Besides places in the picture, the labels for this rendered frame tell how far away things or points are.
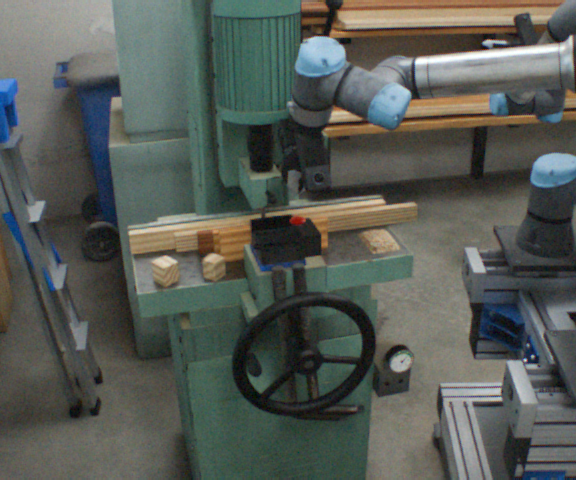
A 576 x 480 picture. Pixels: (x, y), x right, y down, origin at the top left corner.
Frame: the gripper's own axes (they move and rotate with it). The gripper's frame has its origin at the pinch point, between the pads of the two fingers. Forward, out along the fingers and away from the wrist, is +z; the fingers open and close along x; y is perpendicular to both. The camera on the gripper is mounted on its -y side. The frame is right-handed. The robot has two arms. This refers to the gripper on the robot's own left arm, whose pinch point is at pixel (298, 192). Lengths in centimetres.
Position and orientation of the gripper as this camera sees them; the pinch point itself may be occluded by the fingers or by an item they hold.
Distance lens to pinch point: 136.8
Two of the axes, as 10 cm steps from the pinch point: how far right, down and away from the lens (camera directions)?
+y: -2.5, -8.2, 5.2
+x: -9.6, 1.5, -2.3
